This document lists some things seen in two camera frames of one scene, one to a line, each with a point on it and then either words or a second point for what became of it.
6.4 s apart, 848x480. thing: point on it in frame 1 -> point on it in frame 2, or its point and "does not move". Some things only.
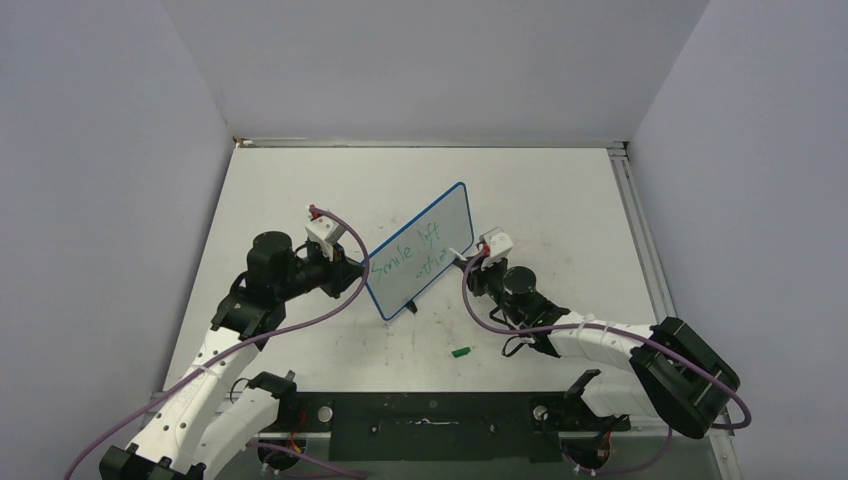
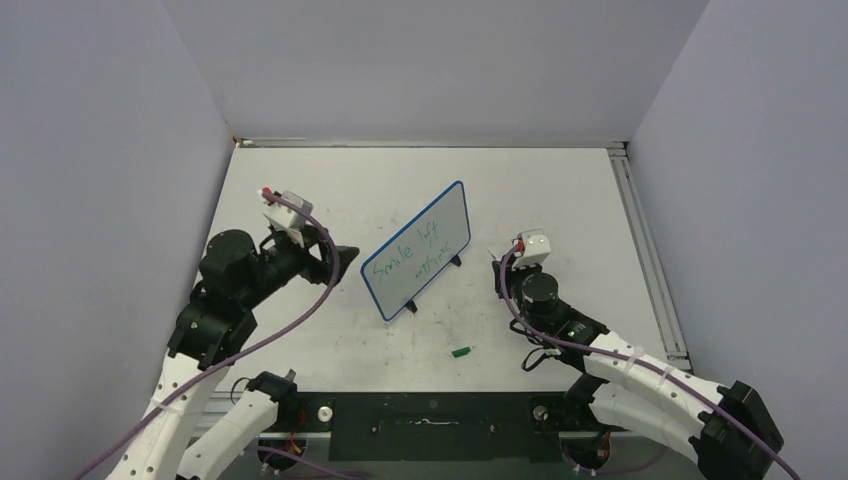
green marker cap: x=460 y=352 does not move
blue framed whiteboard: x=406 y=266 does not move
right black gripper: x=476 y=276 -> x=511 y=274
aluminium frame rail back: x=332 y=143 does not move
